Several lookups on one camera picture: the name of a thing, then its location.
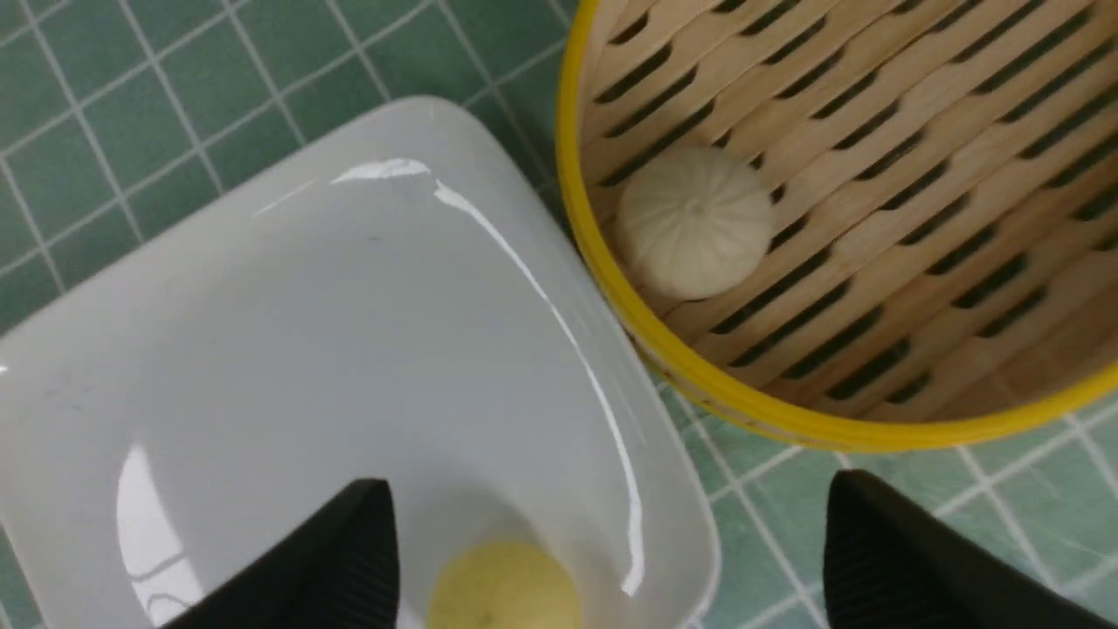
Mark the white steamed bun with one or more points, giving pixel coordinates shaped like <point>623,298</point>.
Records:
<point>694,222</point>

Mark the yellow rimmed bamboo steamer basket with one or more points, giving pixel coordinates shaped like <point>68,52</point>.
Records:
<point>943,181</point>

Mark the green checkered tablecloth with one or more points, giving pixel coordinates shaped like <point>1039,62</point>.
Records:
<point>120,118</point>

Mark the white square plate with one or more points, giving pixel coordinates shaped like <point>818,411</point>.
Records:
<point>392,302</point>

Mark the yellow steamed bun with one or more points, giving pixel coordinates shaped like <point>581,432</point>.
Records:
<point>505,584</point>

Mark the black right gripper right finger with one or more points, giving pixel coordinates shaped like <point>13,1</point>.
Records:
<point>888,563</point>

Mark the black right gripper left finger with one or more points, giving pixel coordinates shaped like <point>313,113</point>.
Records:
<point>339,569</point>

